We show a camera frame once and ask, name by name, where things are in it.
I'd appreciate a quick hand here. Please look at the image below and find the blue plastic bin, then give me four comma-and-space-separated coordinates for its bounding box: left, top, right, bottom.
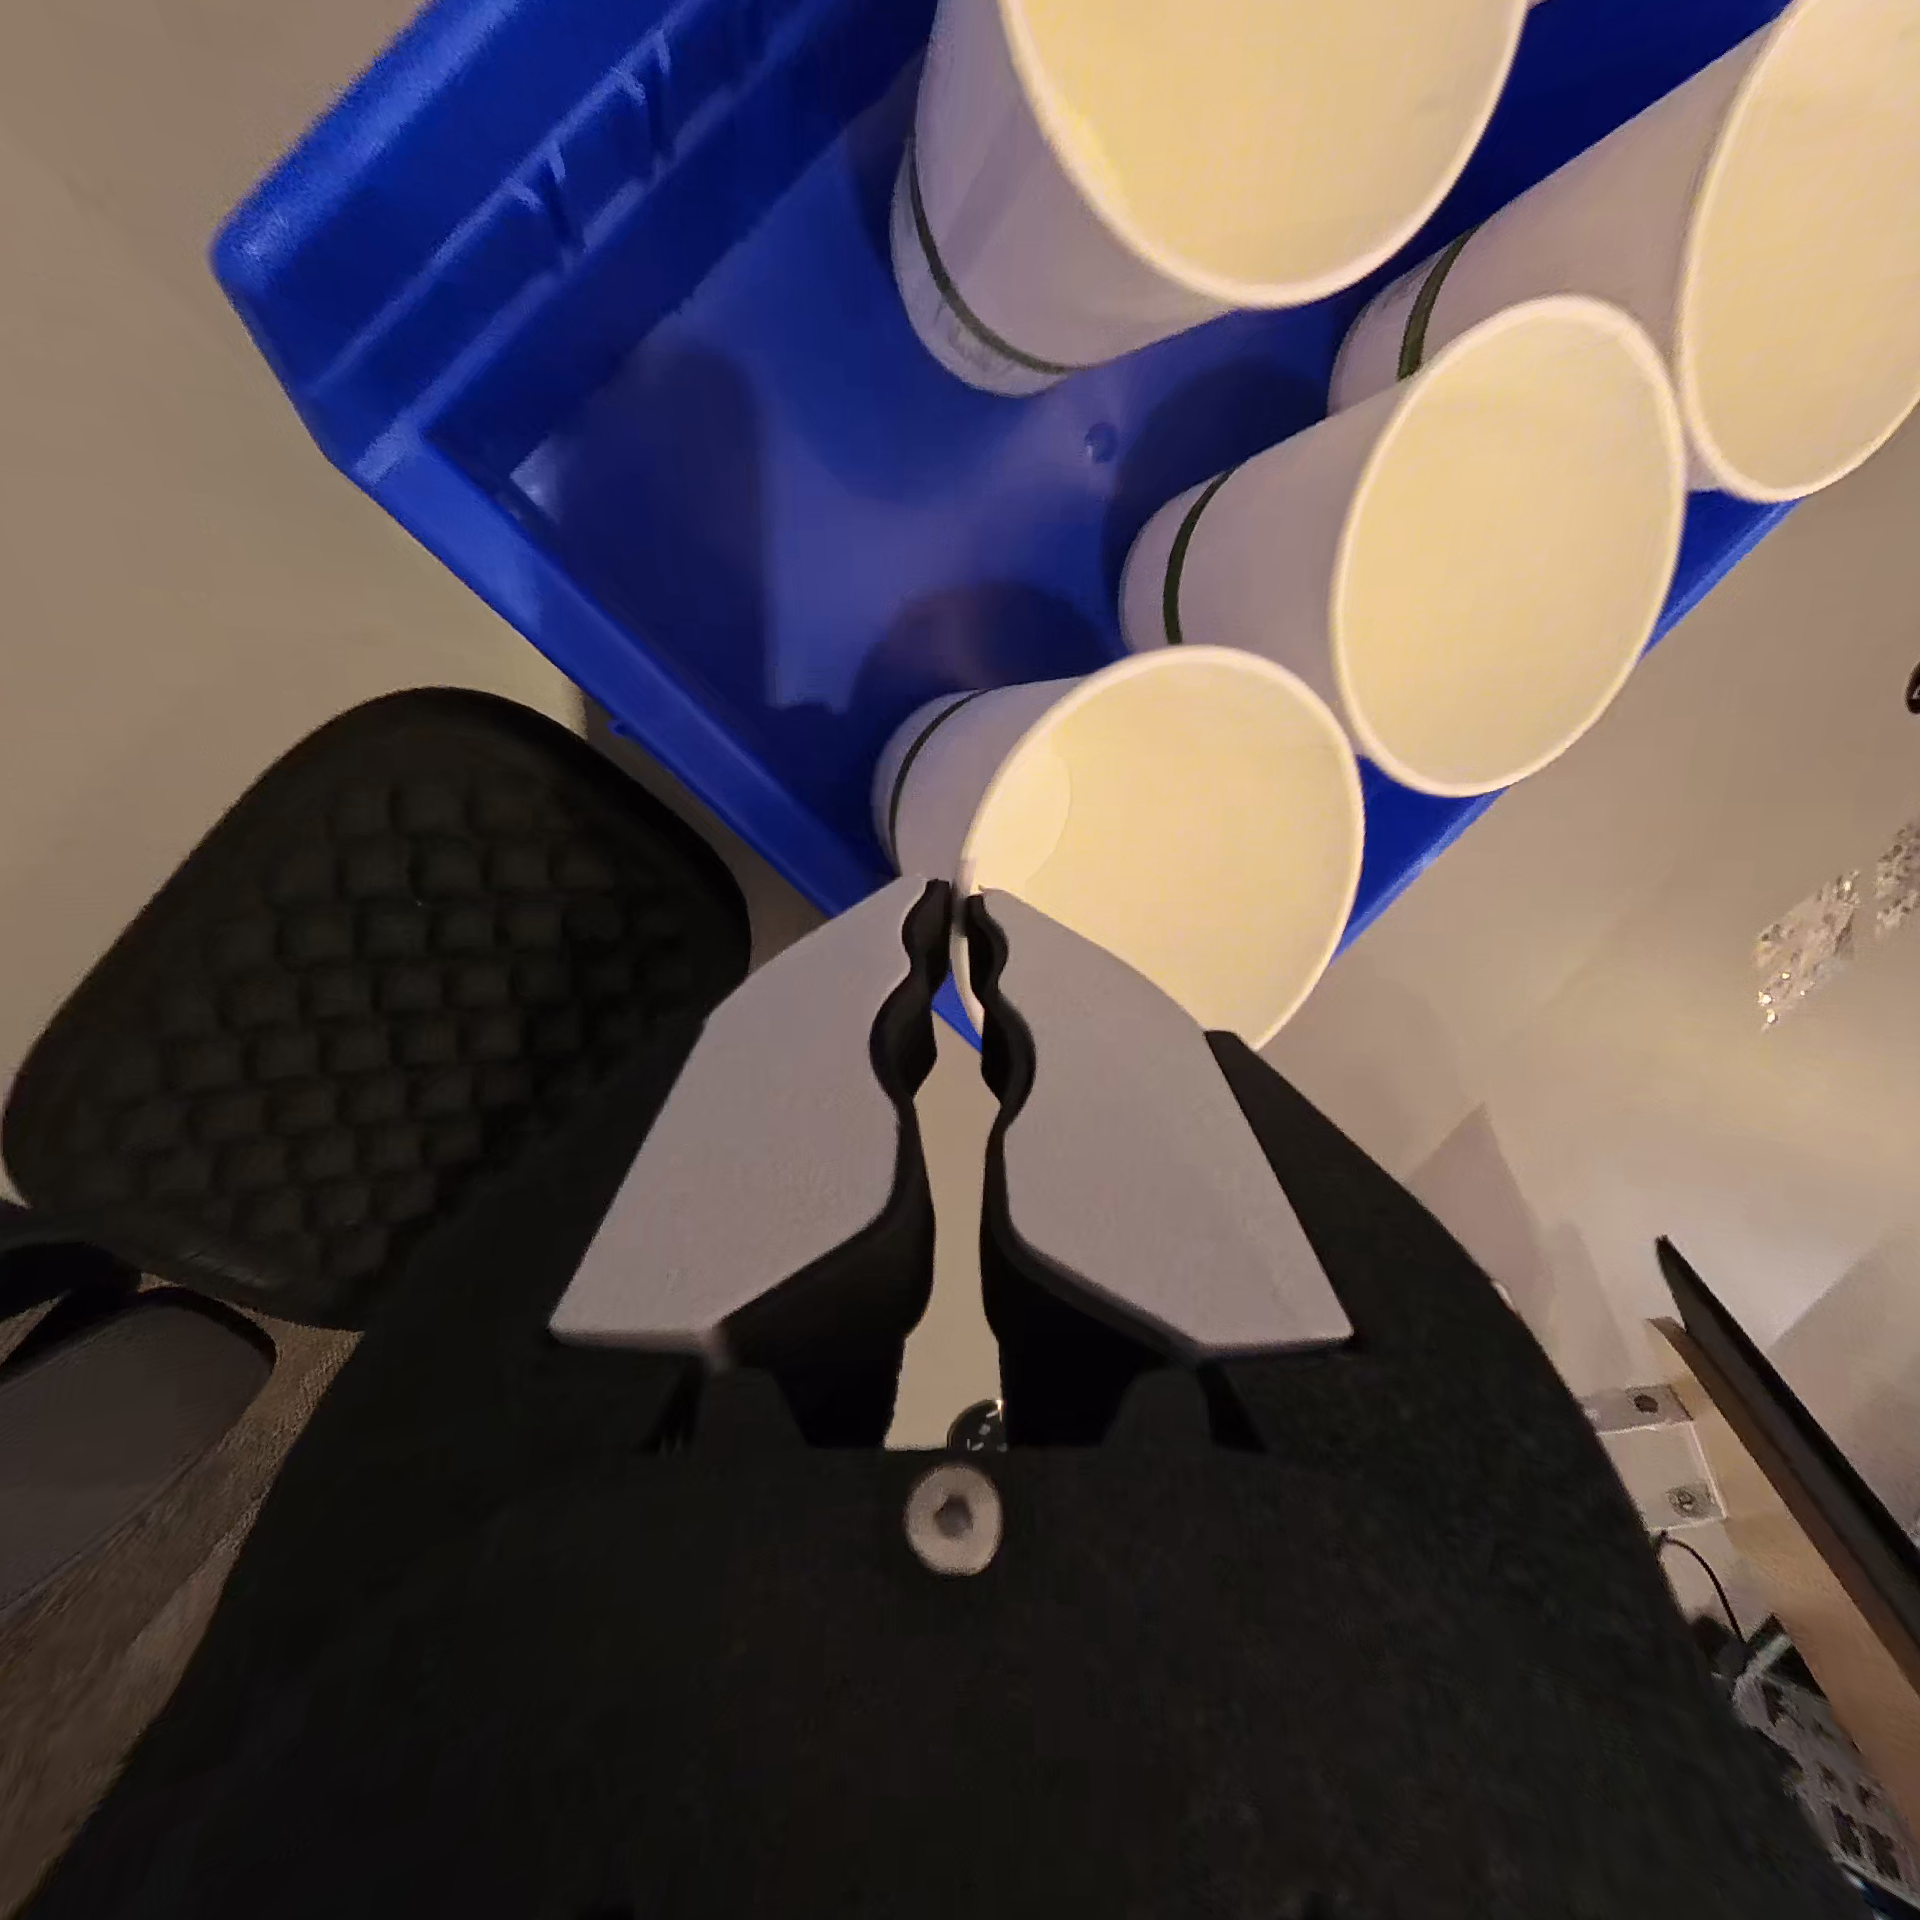
211, 0, 1800, 1038

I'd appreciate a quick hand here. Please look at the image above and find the black chair armrest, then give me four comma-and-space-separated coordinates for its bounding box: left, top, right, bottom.
0, 1246, 293, 1624

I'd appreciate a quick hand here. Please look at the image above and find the clear crinkled plastic piece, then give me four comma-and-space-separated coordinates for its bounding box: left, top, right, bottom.
1753, 817, 1920, 1030

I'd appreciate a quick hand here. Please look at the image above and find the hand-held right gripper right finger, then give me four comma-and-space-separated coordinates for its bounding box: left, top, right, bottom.
967, 891, 1352, 1418

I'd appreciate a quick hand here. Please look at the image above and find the white paper cup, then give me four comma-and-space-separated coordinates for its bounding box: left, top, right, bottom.
1119, 295, 1692, 801
872, 648, 1369, 1053
1331, 0, 1920, 504
889, 0, 1539, 395

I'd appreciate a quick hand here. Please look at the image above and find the white metal bracket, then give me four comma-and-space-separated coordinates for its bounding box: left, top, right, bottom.
1590, 1382, 1736, 1539

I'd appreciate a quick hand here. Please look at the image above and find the black wrist rest pad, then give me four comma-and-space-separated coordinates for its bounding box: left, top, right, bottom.
0, 688, 759, 1328

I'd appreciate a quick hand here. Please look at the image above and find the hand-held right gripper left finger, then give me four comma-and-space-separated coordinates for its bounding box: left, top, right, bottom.
550, 881, 937, 1413

